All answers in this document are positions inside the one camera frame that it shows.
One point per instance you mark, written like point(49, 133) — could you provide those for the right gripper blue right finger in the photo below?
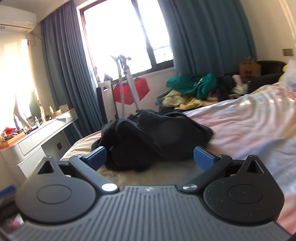
point(213, 166)

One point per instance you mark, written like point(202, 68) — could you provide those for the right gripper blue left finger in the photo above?
point(87, 166)

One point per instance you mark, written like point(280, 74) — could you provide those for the black hooded jacket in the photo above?
point(137, 142)

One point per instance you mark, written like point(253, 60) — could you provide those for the yellow clothes pile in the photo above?
point(178, 100)

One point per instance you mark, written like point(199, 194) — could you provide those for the pink floral bed sheet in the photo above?
point(261, 123)

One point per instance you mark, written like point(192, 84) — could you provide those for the white dressing table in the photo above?
point(48, 140)

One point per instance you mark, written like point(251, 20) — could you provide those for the vanity mirror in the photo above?
point(27, 107)

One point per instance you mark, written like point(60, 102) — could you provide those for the green garment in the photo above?
point(197, 86)

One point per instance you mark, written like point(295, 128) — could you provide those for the left teal curtain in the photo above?
point(67, 70)

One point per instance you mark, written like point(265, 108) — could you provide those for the teal curtain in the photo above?
point(207, 36)
point(67, 70)

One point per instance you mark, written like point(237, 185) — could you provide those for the orange box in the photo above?
point(12, 141)

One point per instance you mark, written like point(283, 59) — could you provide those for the brown paper bag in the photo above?
point(249, 69)

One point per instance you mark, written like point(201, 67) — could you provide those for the black armchair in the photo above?
point(271, 72)

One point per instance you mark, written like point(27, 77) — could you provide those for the right teal curtain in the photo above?
point(207, 36)

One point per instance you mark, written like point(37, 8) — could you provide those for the dark framed window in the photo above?
point(134, 29)

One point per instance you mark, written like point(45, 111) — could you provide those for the white air conditioner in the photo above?
point(17, 20)

